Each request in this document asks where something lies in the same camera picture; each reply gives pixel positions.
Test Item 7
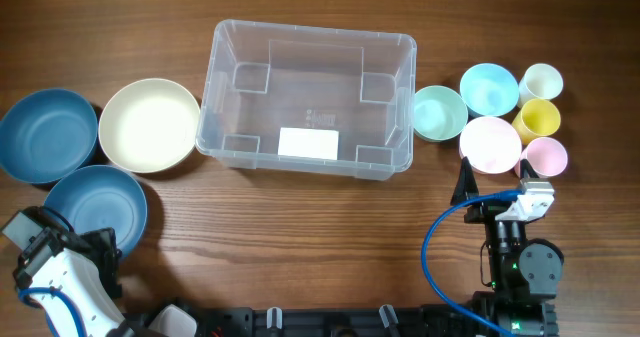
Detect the cream white cup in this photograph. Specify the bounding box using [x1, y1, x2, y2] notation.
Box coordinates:
[517, 63, 564, 108]

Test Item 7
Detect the white label sticker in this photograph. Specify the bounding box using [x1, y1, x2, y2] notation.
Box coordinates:
[278, 127, 339, 160]

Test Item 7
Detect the left blue cable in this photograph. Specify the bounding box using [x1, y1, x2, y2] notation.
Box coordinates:
[17, 205, 89, 337]

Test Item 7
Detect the blue cable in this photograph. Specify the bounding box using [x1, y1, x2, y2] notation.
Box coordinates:
[17, 205, 89, 337]
[420, 189, 524, 337]

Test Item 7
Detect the pink small bowl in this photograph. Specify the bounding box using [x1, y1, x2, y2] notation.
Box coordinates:
[459, 116, 522, 174]

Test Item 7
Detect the clear plastic storage container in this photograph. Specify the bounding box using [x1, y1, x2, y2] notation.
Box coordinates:
[195, 20, 417, 180]

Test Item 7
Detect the mint green small bowl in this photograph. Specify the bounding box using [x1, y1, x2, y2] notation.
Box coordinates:
[413, 85, 469, 142]

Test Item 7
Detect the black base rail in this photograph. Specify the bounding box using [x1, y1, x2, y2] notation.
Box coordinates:
[124, 304, 559, 337]

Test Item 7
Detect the right blue cable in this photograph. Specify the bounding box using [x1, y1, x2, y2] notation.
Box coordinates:
[420, 189, 524, 337]

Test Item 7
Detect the light blue small bowl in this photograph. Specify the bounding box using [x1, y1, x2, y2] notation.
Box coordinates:
[459, 63, 519, 117]

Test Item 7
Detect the pink cup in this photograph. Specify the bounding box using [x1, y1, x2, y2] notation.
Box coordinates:
[514, 137, 568, 178]

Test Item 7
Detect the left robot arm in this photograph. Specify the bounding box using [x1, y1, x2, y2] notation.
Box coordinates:
[15, 228, 198, 337]

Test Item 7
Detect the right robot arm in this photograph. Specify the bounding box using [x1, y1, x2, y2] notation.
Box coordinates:
[451, 157, 564, 336]

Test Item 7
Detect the yellow cup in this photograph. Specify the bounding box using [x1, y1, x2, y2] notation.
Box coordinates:
[512, 99, 561, 145]

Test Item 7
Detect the dark blue bowl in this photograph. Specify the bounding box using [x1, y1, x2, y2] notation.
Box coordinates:
[44, 165, 148, 258]
[1, 88, 98, 185]

